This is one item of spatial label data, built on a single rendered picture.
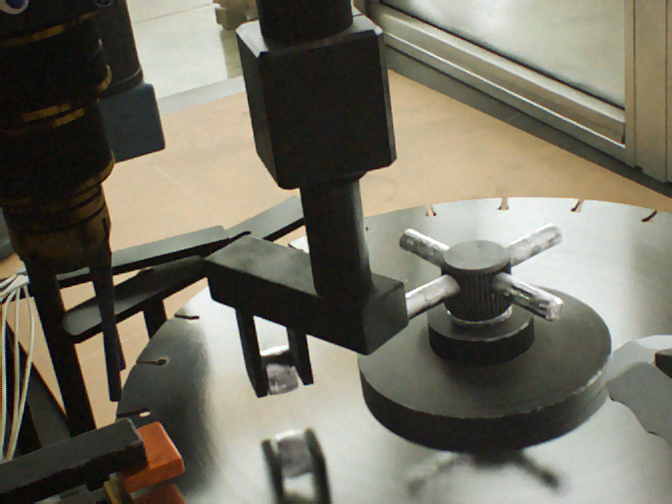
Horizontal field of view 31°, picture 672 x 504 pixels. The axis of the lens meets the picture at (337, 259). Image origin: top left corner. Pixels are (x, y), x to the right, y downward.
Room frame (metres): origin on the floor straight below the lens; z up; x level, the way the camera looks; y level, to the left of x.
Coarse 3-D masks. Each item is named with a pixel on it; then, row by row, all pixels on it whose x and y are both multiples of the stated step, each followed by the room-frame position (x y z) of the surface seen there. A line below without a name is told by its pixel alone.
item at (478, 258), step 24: (408, 240) 0.48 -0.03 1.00; (432, 240) 0.48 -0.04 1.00; (480, 240) 0.46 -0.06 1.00; (528, 240) 0.46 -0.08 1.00; (552, 240) 0.47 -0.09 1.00; (432, 264) 0.47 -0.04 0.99; (456, 264) 0.44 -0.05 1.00; (480, 264) 0.44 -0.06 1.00; (504, 264) 0.44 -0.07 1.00; (432, 288) 0.43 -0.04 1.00; (456, 288) 0.44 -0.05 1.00; (480, 288) 0.43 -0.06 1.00; (504, 288) 0.43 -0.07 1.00; (528, 288) 0.42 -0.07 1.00; (408, 312) 0.42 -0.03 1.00; (456, 312) 0.44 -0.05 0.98; (480, 312) 0.43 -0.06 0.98; (504, 312) 0.44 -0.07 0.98; (552, 312) 0.41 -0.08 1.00
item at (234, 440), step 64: (384, 256) 0.56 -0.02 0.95; (576, 256) 0.53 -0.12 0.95; (640, 256) 0.52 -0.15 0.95; (256, 320) 0.51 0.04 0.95; (640, 320) 0.46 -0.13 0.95; (128, 384) 0.47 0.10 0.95; (192, 384) 0.46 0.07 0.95; (320, 384) 0.45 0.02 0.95; (192, 448) 0.41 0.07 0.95; (256, 448) 0.41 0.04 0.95; (320, 448) 0.40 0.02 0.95; (384, 448) 0.40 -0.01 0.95; (448, 448) 0.39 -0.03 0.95; (512, 448) 0.38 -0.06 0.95; (576, 448) 0.38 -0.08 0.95; (640, 448) 0.37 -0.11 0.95
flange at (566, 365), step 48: (432, 336) 0.44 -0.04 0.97; (480, 336) 0.43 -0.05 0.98; (528, 336) 0.44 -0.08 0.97; (576, 336) 0.44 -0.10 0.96; (384, 384) 0.43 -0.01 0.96; (432, 384) 0.42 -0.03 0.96; (480, 384) 0.42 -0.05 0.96; (528, 384) 0.41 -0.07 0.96; (576, 384) 0.41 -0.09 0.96; (480, 432) 0.39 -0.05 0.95
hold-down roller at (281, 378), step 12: (276, 348) 0.43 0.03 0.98; (288, 348) 0.43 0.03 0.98; (264, 360) 0.43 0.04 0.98; (276, 360) 0.42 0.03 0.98; (288, 360) 0.42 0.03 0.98; (264, 372) 0.43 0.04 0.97; (276, 372) 0.42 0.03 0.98; (288, 372) 0.42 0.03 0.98; (276, 384) 0.42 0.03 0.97; (288, 384) 0.42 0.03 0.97
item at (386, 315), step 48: (336, 192) 0.39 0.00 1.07; (240, 240) 0.45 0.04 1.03; (336, 240) 0.39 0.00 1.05; (240, 288) 0.42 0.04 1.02; (288, 288) 0.40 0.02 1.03; (336, 288) 0.39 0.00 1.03; (384, 288) 0.39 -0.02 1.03; (240, 336) 0.43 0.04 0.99; (288, 336) 0.44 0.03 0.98; (336, 336) 0.39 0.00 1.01; (384, 336) 0.38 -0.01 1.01
